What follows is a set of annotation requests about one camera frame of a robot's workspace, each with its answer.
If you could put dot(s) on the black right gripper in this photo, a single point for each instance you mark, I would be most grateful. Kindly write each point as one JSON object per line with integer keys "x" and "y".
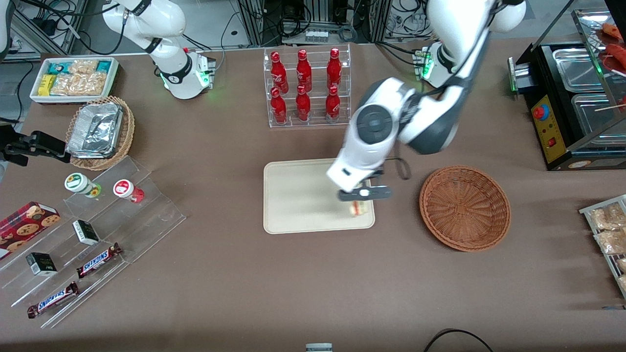
{"x": 30, "y": 144}

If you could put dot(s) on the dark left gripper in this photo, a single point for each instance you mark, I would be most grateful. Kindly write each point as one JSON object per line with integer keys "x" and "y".
{"x": 377, "y": 173}

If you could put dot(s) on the triangle sandwich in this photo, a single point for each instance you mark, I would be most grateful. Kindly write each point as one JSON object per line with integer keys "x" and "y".
{"x": 358, "y": 209}

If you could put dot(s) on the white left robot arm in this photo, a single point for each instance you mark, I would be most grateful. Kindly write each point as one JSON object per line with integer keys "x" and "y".
{"x": 376, "y": 127}

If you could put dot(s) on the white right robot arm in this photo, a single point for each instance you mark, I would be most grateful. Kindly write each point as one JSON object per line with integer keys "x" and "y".
{"x": 171, "y": 29}

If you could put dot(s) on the aluminium foil tray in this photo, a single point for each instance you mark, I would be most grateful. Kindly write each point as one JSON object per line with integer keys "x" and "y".
{"x": 95, "y": 129}

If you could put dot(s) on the cream plastic tray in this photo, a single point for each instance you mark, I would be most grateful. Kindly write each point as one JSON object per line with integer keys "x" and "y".
{"x": 298, "y": 200}

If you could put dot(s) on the light wicker basket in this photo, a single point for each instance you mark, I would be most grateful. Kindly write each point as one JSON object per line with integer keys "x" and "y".
{"x": 128, "y": 132}

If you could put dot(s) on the round brown wicker basket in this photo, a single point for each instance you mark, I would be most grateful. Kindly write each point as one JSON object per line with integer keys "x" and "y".
{"x": 464, "y": 210}

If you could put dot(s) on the white snack bin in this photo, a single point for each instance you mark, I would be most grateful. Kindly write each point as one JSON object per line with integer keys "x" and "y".
{"x": 36, "y": 98}

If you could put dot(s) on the cup with green white lid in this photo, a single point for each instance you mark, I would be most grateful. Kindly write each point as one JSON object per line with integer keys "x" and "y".
{"x": 78, "y": 183}

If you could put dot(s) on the yellow snack pack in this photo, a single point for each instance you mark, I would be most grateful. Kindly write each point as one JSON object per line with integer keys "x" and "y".
{"x": 46, "y": 85}

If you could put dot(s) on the clear bag of crackers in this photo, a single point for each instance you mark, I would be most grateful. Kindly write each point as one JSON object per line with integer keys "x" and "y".
{"x": 83, "y": 66}
{"x": 78, "y": 84}

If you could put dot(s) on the teal snack pack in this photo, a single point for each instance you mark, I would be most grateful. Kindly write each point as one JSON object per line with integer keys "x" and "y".
{"x": 61, "y": 67}
{"x": 103, "y": 66}

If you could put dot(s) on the red cookie box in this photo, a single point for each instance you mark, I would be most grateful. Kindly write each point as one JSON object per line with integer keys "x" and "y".
{"x": 24, "y": 225}

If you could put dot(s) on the cup with red white lid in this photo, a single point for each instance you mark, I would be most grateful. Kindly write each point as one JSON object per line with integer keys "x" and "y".
{"x": 124, "y": 189}

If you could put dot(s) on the clear acrylic bottle rack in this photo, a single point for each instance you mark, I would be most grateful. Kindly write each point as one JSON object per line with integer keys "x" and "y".
{"x": 318, "y": 122}

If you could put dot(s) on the small black box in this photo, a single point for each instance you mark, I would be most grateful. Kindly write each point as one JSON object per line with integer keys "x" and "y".
{"x": 41, "y": 264}
{"x": 86, "y": 232}

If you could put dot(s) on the red cola bottle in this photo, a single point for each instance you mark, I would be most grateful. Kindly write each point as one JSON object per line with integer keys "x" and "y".
{"x": 303, "y": 105}
{"x": 279, "y": 73}
{"x": 334, "y": 68}
{"x": 278, "y": 105}
{"x": 333, "y": 105}
{"x": 304, "y": 71}

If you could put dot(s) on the clear acrylic stepped display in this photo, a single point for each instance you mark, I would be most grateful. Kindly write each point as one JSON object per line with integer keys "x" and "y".
{"x": 146, "y": 215}

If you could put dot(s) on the brown chocolate bar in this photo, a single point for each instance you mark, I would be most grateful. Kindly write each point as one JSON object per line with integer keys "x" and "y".
{"x": 53, "y": 299}
{"x": 98, "y": 260}

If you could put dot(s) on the small grey device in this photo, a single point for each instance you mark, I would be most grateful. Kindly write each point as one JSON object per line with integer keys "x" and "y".
{"x": 319, "y": 347}

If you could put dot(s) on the white power strip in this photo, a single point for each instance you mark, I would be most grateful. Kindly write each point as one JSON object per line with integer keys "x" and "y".
{"x": 316, "y": 35}

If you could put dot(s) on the red round knob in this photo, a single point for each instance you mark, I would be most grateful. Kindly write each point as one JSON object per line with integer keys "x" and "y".
{"x": 540, "y": 112}

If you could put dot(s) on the black food warmer yellow panel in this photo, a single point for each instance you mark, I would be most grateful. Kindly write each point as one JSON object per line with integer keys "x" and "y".
{"x": 550, "y": 132}

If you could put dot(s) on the grey metal snack rack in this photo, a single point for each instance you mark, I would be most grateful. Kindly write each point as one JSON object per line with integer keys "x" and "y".
{"x": 587, "y": 211}

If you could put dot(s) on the stainless steel warmer pan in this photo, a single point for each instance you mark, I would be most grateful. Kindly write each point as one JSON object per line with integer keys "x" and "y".
{"x": 594, "y": 117}
{"x": 577, "y": 68}

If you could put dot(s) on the clear bag of snacks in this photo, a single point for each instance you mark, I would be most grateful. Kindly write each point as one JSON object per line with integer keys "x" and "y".
{"x": 606, "y": 217}
{"x": 611, "y": 242}

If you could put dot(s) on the small blue object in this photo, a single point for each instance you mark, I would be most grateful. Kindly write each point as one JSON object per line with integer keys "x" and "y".
{"x": 614, "y": 308}

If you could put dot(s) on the glass warmer cover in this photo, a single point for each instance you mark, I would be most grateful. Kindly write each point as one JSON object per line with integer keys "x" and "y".
{"x": 594, "y": 29}

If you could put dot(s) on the red sausage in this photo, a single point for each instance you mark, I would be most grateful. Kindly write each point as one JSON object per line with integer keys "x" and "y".
{"x": 614, "y": 30}
{"x": 617, "y": 51}

